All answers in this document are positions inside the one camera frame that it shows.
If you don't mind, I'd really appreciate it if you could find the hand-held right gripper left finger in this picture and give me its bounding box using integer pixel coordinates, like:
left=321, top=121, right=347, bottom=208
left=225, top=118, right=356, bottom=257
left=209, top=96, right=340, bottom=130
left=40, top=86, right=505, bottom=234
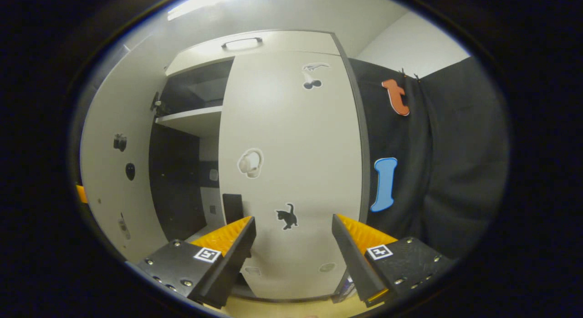
left=125, top=216, right=257, bottom=309

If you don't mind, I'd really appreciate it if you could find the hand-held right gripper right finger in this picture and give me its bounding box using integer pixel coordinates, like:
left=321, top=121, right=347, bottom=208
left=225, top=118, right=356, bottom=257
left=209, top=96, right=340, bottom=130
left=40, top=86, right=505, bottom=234
left=332, top=213, right=456, bottom=308

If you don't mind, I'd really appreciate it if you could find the white shoe cabinet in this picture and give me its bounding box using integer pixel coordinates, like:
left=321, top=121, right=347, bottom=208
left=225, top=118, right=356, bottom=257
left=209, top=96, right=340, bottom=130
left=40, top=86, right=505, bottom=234
left=148, top=30, right=370, bottom=305

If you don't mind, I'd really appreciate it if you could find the white cabinet door camera sticker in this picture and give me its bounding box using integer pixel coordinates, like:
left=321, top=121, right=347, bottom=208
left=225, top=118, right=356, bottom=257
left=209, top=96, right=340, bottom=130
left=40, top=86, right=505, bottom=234
left=80, top=45, right=174, bottom=264

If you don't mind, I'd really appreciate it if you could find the white cabinet door cat sticker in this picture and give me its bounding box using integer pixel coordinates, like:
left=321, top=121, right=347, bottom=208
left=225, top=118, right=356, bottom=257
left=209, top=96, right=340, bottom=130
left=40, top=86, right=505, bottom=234
left=218, top=51, right=365, bottom=300

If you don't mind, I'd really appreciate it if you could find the metal door hinge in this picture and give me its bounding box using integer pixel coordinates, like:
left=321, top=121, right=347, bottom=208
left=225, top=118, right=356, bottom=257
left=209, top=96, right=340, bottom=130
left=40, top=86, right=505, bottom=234
left=150, top=91, right=165, bottom=116

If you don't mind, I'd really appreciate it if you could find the white cabinet shelf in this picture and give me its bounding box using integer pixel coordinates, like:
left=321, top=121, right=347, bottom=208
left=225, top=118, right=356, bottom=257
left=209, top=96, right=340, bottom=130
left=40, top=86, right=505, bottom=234
left=155, top=105, right=224, bottom=137

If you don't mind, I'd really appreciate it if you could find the white cabinet drawer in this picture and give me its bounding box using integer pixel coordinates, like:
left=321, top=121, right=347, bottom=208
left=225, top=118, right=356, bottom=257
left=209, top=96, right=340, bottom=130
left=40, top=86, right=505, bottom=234
left=165, top=30, right=342, bottom=77

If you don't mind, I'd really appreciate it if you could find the black backdrop cloth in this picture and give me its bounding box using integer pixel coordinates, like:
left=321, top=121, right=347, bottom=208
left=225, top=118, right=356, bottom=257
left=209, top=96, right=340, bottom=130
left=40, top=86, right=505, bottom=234
left=348, top=56, right=511, bottom=259

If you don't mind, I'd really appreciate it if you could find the black door handle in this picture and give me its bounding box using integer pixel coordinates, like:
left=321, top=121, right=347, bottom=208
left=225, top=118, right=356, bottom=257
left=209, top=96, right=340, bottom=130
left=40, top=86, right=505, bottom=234
left=222, top=193, right=245, bottom=226

